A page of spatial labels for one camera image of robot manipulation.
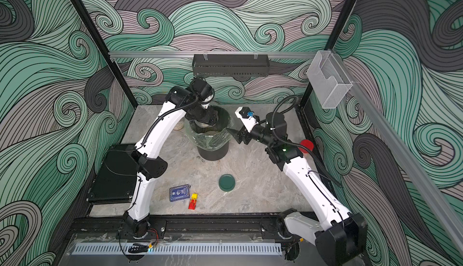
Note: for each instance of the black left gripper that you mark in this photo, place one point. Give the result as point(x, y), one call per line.
point(211, 116)

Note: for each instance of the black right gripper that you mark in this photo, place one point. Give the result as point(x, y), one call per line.
point(241, 136)

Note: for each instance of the black bin with green liner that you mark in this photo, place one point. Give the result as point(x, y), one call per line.
point(212, 142)

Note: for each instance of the green jar lid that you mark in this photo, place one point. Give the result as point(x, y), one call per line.
point(226, 182)

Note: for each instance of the red-lidded oatmeal jar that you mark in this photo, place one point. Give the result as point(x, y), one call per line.
point(307, 146)

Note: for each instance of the glass oatmeal jar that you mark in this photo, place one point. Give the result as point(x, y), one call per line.
point(204, 125)

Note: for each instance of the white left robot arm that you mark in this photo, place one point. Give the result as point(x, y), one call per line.
point(191, 103)

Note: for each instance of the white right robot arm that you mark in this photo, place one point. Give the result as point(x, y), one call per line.
point(337, 233)

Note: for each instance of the green-lidded oatmeal jar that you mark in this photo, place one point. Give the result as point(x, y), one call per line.
point(179, 126)

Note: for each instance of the blue card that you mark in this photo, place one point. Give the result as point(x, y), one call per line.
point(178, 193)

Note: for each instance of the red yellow toy block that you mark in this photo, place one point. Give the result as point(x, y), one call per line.
point(193, 201)

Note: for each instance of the black flat tray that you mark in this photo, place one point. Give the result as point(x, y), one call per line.
point(116, 178)

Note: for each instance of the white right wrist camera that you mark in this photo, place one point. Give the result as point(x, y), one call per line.
point(246, 115)

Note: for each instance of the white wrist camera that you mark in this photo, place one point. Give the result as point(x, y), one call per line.
point(246, 115)
point(205, 92)

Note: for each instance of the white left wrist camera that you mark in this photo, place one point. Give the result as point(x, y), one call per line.
point(205, 92)

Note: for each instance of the black wall shelf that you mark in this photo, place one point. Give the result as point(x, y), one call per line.
point(242, 66)

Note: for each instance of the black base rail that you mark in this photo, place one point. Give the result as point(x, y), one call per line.
point(256, 225)

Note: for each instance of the clear acrylic wall holder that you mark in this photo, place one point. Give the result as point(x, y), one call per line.
point(328, 76)

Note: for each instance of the aluminium wall rail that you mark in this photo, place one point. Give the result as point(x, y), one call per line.
point(191, 54)

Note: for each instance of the black corner frame post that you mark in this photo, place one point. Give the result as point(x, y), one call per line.
point(101, 45)

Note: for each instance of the white slotted cable duct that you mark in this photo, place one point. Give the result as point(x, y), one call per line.
point(179, 249)

